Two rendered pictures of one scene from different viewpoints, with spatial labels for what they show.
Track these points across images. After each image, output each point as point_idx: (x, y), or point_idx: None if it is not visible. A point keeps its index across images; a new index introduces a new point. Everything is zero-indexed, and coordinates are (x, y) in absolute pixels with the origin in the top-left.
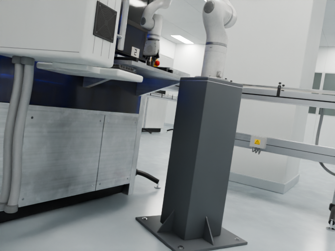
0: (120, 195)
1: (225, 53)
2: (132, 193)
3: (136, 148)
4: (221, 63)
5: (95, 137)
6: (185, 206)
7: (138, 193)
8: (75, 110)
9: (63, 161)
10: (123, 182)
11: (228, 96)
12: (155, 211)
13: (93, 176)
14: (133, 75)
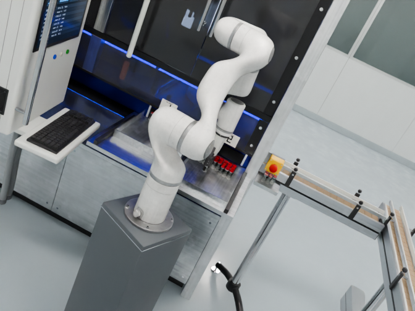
0: (173, 288)
1: (154, 190)
2: (188, 300)
3: (207, 255)
4: (144, 200)
5: None
6: None
7: (192, 305)
8: (120, 166)
9: (98, 203)
10: (175, 276)
11: (120, 245)
12: None
13: None
14: (37, 152)
